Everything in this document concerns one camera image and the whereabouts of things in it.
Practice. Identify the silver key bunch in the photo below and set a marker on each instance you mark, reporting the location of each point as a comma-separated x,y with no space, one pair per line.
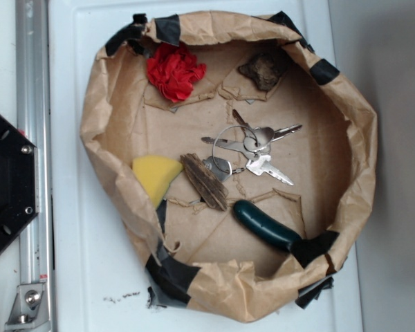
255,147

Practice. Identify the brown rock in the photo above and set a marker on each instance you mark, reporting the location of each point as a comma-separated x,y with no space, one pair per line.
264,70

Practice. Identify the white plastic tray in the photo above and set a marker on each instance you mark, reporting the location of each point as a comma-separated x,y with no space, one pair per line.
101,284

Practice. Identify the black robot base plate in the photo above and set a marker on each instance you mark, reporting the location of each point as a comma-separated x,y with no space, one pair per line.
18,204

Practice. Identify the metal corner bracket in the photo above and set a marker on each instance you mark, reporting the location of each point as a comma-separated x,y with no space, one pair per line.
30,308

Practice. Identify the yellow sponge wedge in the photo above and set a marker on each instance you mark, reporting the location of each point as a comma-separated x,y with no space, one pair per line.
155,174

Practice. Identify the brown wood bark piece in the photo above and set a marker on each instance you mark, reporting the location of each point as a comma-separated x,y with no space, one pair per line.
211,189

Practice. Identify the brown paper bag bin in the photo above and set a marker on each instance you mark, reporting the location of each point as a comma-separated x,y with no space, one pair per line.
199,257

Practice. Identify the dark green plastic pickle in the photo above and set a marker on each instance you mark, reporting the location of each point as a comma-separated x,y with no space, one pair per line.
264,226

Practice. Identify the aluminium extrusion rail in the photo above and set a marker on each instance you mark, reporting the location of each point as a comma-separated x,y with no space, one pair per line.
36,251

